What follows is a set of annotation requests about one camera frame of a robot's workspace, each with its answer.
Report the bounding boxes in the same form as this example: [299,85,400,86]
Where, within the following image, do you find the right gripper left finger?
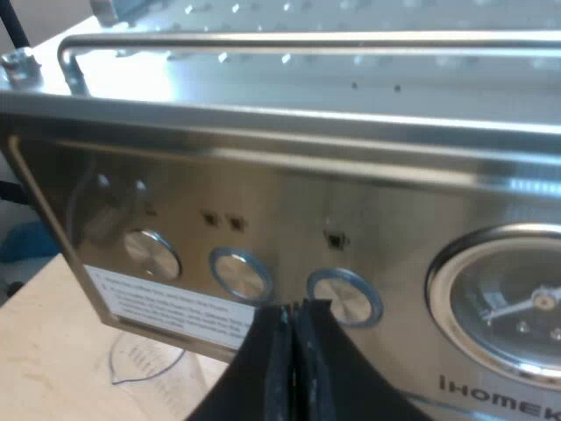
[217,303,295,421]

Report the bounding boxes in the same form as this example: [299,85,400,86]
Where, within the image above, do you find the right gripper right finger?
[291,298,422,421]

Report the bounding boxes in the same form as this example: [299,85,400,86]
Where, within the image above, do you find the steel espresso machine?
[0,0,561,421]

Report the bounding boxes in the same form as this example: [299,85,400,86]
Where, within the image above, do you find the clear measuring glass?
[108,331,188,387]

